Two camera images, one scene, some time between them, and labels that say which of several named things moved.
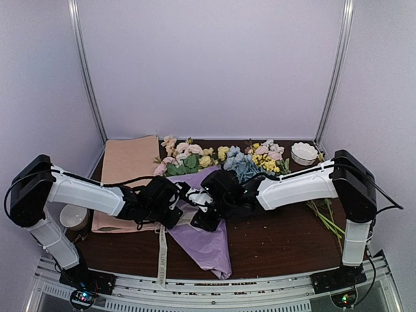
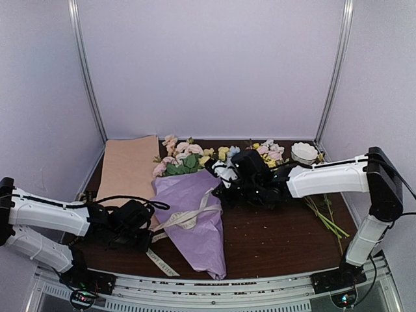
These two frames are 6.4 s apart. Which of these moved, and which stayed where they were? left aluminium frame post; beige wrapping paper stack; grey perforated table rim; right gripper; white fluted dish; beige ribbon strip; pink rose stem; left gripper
Moved: left gripper; right gripper; beige ribbon strip
Stayed: beige wrapping paper stack; white fluted dish; grey perforated table rim; left aluminium frame post; pink rose stem
